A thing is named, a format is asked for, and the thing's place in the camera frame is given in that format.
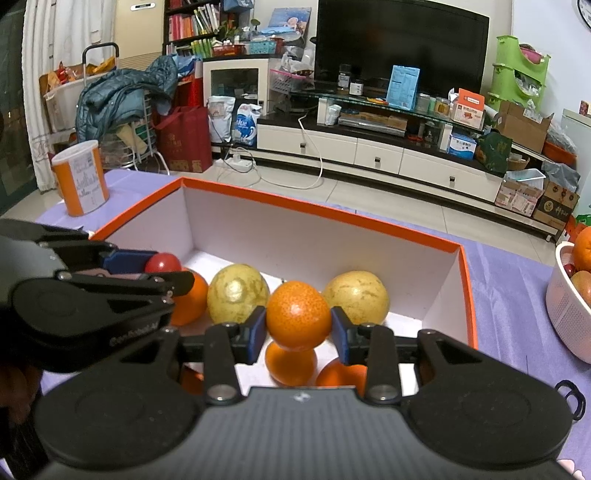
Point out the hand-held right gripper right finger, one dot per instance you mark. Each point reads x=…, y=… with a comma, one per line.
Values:
x=340, y=336

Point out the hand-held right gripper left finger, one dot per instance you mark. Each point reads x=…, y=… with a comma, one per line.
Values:
x=256, y=334

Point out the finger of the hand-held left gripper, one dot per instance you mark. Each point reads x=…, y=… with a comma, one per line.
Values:
x=152, y=284
x=129, y=261

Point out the red cherry tomato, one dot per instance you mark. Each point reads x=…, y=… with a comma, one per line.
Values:
x=162, y=262

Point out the small orange kumquat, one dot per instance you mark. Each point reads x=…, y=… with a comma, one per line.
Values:
x=341, y=376
x=291, y=367

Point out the large orange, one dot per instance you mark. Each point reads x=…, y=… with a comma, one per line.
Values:
x=295, y=316
x=191, y=300

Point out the yellow passion fruit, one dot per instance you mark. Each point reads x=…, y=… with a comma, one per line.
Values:
x=358, y=293
x=238, y=290

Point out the orange cardboard box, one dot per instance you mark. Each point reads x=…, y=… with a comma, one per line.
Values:
x=323, y=240

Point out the orange white canister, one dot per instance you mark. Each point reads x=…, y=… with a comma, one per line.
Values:
x=83, y=184

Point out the red shopping bag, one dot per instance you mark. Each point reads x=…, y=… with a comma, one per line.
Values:
x=184, y=143

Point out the white power strip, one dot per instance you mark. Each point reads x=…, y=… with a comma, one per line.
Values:
x=239, y=161

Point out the teal padded jacket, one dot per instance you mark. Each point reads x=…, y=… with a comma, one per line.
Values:
x=115, y=97

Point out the white sack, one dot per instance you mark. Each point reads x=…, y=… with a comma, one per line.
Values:
x=220, y=120

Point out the purple floral tablecloth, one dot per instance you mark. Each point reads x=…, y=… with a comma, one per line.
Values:
x=508, y=295

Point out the blue white bag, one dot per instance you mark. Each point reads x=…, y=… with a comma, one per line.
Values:
x=245, y=124

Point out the white black television stand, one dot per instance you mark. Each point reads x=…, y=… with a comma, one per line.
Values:
x=369, y=157

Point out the white glass door cabinet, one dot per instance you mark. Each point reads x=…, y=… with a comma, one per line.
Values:
x=235, y=78

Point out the white curtain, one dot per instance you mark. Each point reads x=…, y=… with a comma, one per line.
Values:
x=55, y=55

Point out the pink printed carton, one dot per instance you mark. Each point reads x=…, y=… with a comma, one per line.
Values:
x=517, y=198

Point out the white plastic basket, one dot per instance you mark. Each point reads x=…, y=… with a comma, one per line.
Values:
x=565, y=318

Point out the cream standing air conditioner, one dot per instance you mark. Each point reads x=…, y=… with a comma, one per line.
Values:
x=138, y=32

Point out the small dark red fruit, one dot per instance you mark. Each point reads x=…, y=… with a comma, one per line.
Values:
x=569, y=270

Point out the dark green bag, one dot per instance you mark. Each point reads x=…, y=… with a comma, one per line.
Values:
x=493, y=152

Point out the dark bookshelf with books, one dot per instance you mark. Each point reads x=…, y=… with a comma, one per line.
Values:
x=194, y=23

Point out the reddish brown fruit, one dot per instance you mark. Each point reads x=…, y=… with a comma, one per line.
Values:
x=584, y=286

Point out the brown printed carton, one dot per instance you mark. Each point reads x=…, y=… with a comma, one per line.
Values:
x=556, y=207

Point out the blue paper packet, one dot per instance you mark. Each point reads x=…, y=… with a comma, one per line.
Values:
x=403, y=87

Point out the orange with green stem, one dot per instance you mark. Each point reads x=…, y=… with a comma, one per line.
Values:
x=582, y=247

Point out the orange white carton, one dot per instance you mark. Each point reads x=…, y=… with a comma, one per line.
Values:
x=467, y=110

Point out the brown cardboard box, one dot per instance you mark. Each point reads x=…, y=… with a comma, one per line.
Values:
x=521, y=127

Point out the white chest freezer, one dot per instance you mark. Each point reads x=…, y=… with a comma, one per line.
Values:
x=579, y=157

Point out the black flat television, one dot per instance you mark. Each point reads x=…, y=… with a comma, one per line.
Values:
x=397, y=37

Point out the green plastic rack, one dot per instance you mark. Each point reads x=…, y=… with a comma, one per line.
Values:
x=517, y=74

